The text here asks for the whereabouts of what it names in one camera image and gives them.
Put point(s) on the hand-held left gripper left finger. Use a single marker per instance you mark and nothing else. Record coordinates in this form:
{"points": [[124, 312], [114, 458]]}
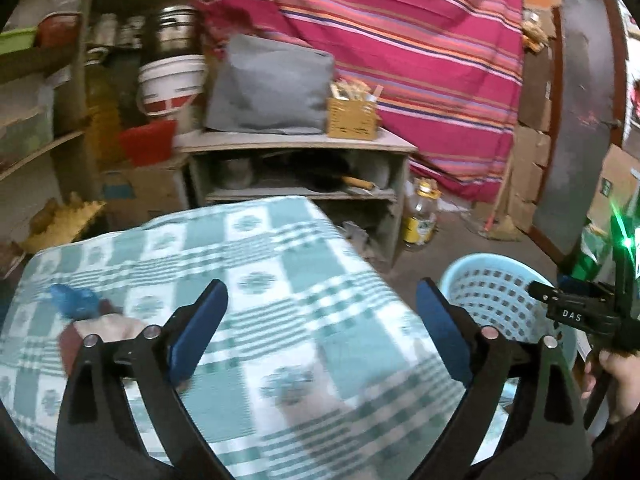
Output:
{"points": [[197, 335]]}

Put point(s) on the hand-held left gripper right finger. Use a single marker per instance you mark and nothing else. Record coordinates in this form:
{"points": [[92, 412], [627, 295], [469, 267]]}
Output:
{"points": [[442, 332]]}

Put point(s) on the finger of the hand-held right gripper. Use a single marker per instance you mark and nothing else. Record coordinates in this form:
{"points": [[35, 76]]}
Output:
{"points": [[545, 292]]}

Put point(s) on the light blue plastic basket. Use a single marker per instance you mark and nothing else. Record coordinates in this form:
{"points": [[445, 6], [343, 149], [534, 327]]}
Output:
{"points": [[490, 290]]}

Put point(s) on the beige paper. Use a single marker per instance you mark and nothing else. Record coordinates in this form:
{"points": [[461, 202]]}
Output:
{"points": [[112, 329]]}

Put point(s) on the dark maroon packet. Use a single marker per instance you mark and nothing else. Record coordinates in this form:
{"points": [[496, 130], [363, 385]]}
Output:
{"points": [[69, 350]]}

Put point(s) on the person's right hand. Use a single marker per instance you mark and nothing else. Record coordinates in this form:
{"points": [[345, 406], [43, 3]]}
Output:
{"points": [[622, 385]]}

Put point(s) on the green packet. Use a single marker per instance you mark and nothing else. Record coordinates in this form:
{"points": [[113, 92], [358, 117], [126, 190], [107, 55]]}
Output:
{"points": [[592, 255]]}

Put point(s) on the straw broom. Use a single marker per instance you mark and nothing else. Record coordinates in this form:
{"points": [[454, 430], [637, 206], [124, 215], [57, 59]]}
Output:
{"points": [[502, 230]]}

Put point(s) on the green checked tablecloth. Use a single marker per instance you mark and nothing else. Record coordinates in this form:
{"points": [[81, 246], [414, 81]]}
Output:
{"points": [[300, 285]]}

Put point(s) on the small oil bottle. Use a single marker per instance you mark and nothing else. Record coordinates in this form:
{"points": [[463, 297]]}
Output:
{"points": [[420, 220]]}

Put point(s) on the brown cardboard box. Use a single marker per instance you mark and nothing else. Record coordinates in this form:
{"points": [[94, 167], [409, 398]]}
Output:
{"points": [[145, 192]]}

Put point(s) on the yellow egg tray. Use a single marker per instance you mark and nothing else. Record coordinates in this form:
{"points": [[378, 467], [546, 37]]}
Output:
{"points": [[65, 225]]}

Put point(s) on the red plastic bowl basket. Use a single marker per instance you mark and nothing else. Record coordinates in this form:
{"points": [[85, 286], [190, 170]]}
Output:
{"points": [[147, 142]]}

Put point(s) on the small wooden cabinet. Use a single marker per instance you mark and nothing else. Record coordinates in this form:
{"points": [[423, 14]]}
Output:
{"points": [[300, 142]]}

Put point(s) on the yellow utensil holder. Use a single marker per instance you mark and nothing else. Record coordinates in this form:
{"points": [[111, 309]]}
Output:
{"points": [[352, 120]]}

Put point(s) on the large yellow oil jug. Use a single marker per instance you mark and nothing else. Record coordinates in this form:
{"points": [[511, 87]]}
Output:
{"points": [[102, 110]]}

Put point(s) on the white plastic bucket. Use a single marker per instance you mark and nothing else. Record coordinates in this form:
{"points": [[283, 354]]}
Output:
{"points": [[170, 85]]}

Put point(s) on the yellow dried bunch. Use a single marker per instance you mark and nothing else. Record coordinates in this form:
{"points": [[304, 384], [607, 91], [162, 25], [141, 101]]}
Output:
{"points": [[535, 35]]}

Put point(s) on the bundle of wooden utensils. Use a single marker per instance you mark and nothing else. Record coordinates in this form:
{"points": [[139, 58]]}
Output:
{"points": [[352, 91]]}

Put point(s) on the grey cushion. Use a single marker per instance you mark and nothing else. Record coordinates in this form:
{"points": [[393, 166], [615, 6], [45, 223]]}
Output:
{"points": [[270, 85]]}

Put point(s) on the red striped cloth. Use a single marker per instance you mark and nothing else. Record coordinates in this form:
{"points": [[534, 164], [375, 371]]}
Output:
{"points": [[375, 35]]}

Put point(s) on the steel cooking pot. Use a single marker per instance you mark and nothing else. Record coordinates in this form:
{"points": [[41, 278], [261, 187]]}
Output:
{"points": [[172, 30]]}

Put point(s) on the wooden shelf unit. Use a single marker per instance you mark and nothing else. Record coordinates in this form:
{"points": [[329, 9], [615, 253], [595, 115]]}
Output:
{"points": [[60, 60]]}

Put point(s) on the small red plastic basket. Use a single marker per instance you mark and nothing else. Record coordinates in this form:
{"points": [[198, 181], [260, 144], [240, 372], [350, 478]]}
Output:
{"points": [[59, 31]]}

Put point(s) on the green plastic tray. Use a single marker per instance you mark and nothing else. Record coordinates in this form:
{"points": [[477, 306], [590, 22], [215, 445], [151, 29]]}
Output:
{"points": [[17, 40]]}

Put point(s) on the cardboard sheets on wall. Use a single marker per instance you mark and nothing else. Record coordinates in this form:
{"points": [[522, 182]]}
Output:
{"points": [[530, 150]]}

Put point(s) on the dark board with wooden frame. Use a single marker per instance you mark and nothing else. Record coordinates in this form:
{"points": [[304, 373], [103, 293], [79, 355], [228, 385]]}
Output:
{"points": [[580, 110]]}

